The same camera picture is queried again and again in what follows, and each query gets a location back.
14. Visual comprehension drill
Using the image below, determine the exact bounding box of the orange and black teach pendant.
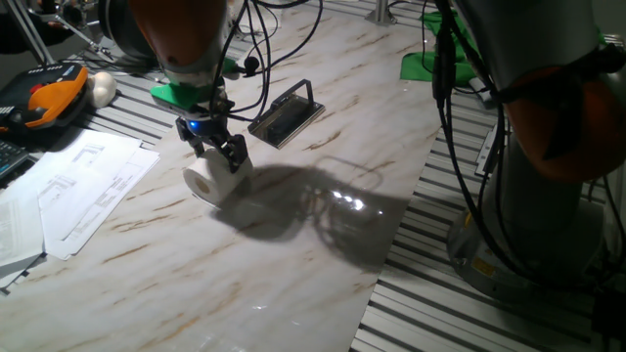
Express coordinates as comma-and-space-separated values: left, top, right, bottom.
0, 62, 91, 136

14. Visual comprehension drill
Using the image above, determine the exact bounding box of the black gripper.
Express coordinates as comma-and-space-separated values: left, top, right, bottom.
174, 100, 250, 176

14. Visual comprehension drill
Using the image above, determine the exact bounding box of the green cloth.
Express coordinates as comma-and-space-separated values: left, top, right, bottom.
399, 9, 478, 83

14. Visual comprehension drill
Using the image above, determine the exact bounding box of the black filament spool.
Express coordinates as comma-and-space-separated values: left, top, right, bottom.
97, 0, 158, 61

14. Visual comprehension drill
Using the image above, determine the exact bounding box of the black computer keyboard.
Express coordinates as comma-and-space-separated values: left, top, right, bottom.
0, 139, 31, 190

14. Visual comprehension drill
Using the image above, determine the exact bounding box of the white printed paper sheet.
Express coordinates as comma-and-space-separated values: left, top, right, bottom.
42, 146, 161, 262
38, 128, 144, 242

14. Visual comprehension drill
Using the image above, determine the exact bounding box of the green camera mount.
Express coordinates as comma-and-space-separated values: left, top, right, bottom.
150, 58, 243, 112

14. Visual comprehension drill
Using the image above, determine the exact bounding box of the thick aluminium strut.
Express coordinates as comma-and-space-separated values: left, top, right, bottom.
3, 0, 57, 66

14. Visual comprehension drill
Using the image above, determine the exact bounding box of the white toilet paper roll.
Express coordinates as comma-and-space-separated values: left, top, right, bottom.
183, 146, 254, 208

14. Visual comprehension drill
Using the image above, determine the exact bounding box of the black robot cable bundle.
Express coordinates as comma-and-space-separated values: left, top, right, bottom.
208, 0, 539, 290

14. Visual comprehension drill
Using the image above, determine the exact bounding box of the aluminium post with foot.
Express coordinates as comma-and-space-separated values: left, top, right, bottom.
364, 0, 399, 27

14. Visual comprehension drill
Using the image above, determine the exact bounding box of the chrome toilet paper holder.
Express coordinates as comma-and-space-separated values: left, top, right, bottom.
246, 78, 327, 151

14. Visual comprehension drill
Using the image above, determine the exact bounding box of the thin metal tripod leg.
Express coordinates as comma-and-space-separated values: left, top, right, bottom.
50, 9, 114, 63

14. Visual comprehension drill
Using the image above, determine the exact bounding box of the white text paper sheet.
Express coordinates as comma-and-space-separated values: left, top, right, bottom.
0, 188, 47, 270

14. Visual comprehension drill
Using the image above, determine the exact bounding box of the white rounded plastic object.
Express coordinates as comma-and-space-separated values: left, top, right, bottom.
86, 70, 119, 110

